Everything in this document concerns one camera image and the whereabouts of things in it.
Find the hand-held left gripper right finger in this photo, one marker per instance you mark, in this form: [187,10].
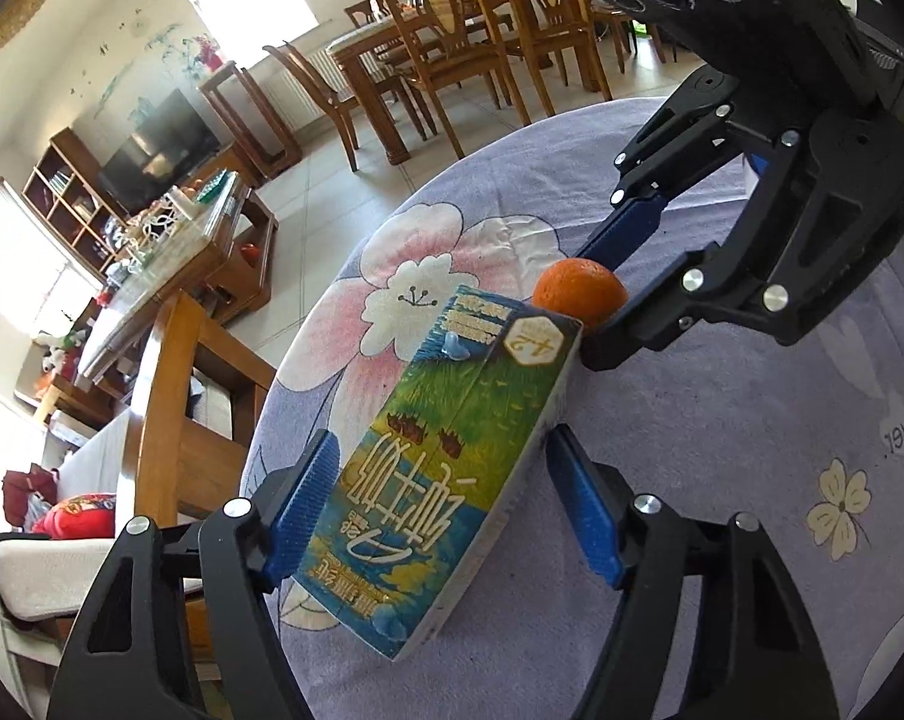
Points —
[583,510]

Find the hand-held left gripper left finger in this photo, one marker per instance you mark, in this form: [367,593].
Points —
[302,510]

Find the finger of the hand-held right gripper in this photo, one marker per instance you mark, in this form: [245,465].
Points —
[624,337]
[632,225]

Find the orange fruit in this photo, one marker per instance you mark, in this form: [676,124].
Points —
[575,292]

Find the blue green milk carton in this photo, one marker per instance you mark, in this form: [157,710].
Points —
[437,465]

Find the purple floral tablecloth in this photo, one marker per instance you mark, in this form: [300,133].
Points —
[722,465]

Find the wooden sofa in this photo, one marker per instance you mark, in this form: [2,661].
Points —
[174,405]

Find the red cushion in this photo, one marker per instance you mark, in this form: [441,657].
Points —
[77,514]

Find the wooden coffee table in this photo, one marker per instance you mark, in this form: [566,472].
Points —
[159,255]

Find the wooden dining table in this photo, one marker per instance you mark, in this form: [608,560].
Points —
[369,34]

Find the black television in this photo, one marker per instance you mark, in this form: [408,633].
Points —
[159,150]

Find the wooden bookshelf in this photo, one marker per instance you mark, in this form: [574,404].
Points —
[69,199]

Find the tall wooden stand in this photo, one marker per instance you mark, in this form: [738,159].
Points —
[223,75]

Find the window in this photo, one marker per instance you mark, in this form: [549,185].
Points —
[249,0]

